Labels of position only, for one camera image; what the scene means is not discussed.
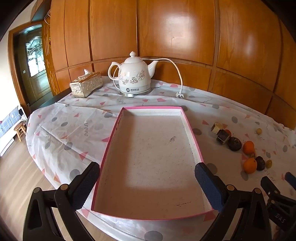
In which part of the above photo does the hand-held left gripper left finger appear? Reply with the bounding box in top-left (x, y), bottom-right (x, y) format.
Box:
top-left (22, 161), bottom-right (100, 241)

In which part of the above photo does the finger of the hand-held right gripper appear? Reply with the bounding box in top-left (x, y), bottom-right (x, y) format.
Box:
top-left (284, 172), bottom-right (296, 184)
top-left (260, 176), bottom-right (281, 200)

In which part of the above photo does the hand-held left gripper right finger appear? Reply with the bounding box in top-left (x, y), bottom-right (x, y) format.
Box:
top-left (194, 162), bottom-right (272, 241)

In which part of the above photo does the dark water chestnut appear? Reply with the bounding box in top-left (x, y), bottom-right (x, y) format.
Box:
top-left (228, 137), bottom-right (242, 152)
top-left (255, 156), bottom-right (266, 171)

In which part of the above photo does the round orange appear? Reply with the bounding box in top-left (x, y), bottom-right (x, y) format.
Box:
top-left (243, 158), bottom-right (258, 174)

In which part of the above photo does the orange with stem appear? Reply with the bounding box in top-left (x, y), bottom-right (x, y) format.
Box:
top-left (243, 141), bottom-right (255, 155)

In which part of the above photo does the dark sugarcane piece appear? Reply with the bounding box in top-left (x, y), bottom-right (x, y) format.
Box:
top-left (216, 129), bottom-right (230, 145)

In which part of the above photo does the sugarcane piece with pale end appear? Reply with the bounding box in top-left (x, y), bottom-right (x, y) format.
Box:
top-left (211, 122), bottom-right (224, 134)

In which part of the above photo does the pink-edged cardboard tray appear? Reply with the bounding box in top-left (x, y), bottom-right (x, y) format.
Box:
top-left (91, 106), bottom-right (213, 220)

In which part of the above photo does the white patterned tablecloth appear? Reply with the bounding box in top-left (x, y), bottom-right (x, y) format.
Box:
top-left (25, 75), bottom-right (296, 241)

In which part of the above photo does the wooden stool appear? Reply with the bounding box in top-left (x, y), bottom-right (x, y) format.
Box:
top-left (14, 122), bottom-right (27, 142)

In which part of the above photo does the blue plaid cloth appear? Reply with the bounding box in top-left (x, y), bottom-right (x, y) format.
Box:
top-left (0, 106), bottom-right (19, 139)

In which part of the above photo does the silver kettle base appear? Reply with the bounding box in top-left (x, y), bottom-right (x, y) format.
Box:
top-left (119, 88), bottom-right (152, 97)

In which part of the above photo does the wooden door with glass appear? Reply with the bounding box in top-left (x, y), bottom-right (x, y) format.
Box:
top-left (8, 21), bottom-right (53, 116)

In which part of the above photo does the white floral ceramic kettle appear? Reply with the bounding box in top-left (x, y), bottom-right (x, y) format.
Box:
top-left (108, 51), bottom-right (159, 92)

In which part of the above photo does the white power cord with plug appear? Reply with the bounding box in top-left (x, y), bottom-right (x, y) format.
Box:
top-left (143, 58), bottom-right (185, 98)

